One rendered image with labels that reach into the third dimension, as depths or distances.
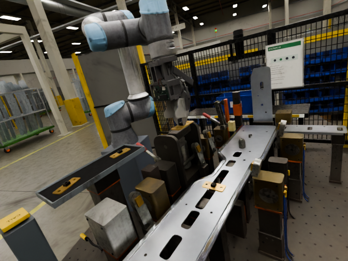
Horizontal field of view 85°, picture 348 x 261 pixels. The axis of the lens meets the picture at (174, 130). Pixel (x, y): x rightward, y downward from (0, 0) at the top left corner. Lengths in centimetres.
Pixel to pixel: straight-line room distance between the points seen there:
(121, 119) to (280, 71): 112
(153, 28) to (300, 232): 95
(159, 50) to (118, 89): 289
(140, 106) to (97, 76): 262
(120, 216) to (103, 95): 314
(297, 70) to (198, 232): 125
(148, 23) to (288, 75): 117
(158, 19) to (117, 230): 56
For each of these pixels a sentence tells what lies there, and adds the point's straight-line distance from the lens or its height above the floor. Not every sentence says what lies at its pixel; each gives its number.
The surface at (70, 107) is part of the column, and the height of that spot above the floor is 78.
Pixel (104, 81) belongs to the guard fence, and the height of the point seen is 145.
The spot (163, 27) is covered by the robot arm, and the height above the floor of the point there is 155.
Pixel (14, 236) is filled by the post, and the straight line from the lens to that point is 69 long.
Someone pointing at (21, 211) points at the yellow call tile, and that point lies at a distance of 71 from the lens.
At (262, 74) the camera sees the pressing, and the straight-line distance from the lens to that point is 130.
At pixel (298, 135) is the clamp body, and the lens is 102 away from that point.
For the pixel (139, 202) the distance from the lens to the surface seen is 63.
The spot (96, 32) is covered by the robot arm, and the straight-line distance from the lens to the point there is 63.
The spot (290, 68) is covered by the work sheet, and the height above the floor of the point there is 128.
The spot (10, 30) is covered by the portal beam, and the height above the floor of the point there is 333.
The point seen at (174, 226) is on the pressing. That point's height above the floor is 100.
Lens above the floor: 145
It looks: 18 degrees down
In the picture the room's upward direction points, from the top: 12 degrees counter-clockwise
